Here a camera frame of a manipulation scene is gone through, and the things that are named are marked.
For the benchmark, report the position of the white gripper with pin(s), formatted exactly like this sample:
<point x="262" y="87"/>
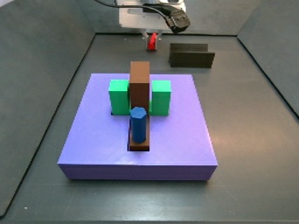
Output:
<point x="142" y="19"/>

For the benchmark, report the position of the brown L-shaped block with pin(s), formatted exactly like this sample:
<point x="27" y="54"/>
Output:
<point x="139" y="99"/>

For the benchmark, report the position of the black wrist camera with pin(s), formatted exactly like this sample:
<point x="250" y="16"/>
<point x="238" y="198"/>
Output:
<point x="178" y="20"/>

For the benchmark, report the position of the blue hexagonal peg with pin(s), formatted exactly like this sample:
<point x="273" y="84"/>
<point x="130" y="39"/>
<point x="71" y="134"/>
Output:
<point x="138" y="124"/>

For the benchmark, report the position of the green block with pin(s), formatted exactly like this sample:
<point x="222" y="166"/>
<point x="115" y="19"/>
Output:
<point x="118" y="92"/>
<point x="160" y="102"/>

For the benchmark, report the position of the black angle bracket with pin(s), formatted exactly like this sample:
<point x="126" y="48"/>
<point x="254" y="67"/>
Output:
<point x="191" y="55"/>

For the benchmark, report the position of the red peg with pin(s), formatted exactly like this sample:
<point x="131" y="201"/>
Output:
<point x="151" y="44"/>

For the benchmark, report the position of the purple base board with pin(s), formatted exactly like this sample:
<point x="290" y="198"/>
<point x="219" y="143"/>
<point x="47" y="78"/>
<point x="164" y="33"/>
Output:
<point x="162" y="145"/>

